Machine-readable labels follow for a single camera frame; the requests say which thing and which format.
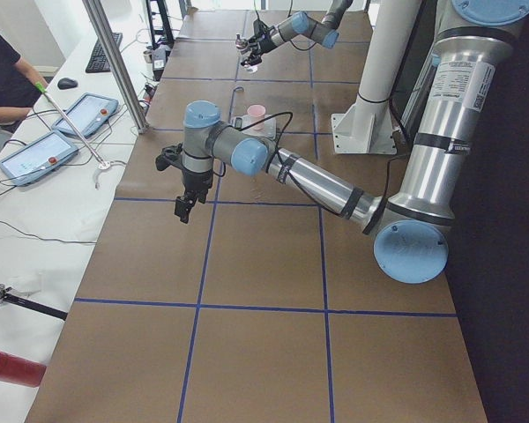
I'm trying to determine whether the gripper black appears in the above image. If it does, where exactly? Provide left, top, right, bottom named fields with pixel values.
left=175, top=169, right=213, bottom=224
left=250, top=33, right=277, bottom=56

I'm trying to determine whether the pink plastic cup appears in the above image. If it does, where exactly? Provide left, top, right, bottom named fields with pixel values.
left=247, top=104, right=266, bottom=130

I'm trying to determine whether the glass sauce bottle metal spout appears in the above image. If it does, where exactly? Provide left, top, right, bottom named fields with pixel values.
left=235, top=33, right=262, bottom=73

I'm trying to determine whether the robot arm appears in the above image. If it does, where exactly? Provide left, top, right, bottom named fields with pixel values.
left=246, top=1, right=353, bottom=56
left=155, top=1, right=529, bottom=284

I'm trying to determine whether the digital kitchen scale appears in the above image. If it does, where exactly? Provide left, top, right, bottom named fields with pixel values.
left=230, top=115, right=277, bottom=140

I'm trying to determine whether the metal rod green tip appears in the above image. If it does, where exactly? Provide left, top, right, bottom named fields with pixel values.
left=34, top=81, right=112, bottom=171

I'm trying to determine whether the white pillar with base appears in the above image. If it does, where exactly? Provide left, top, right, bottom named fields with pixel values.
left=332, top=0, right=421, bottom=155

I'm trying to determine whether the far teach pendant tablet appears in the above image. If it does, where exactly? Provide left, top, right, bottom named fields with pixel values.
left=65, top=93, right=119, bottom=137

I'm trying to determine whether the teach pendant tablet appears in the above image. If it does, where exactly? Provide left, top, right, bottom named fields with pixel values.
left=0, top=130, right=78, bottom=187
left=65, top=93, right=119, bottom=137

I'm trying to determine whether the near teach pendant tablet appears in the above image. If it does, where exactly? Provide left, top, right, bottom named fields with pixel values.
left=0, top=130, right=78, bottom=187

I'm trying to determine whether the black keyboard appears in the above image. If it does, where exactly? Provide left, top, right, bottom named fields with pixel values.
left=85, top=40, right=111, bottom=74

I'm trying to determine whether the black computer mouse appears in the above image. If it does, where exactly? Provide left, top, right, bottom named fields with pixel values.
left=57, top=78, right=78, bottom=90

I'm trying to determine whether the black tripod leg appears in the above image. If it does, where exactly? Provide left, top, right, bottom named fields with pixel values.
left=0, top=284, right=68, bottom=321

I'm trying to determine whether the person in black shirt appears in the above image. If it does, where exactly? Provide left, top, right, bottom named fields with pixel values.
left=0, top=34, right=48, bottom=133

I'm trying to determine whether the red cylinder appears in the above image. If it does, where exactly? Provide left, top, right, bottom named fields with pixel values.
left=0, top=351, right=47, bottom=388

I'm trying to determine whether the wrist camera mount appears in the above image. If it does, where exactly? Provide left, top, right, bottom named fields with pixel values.
left=253, top=19, right=273, bottom=41
left=155, top=143, right=183, bottom=172

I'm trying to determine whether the aluminium frame post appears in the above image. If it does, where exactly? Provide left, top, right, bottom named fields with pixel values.
left=82, top=0, right=148, bottom=134

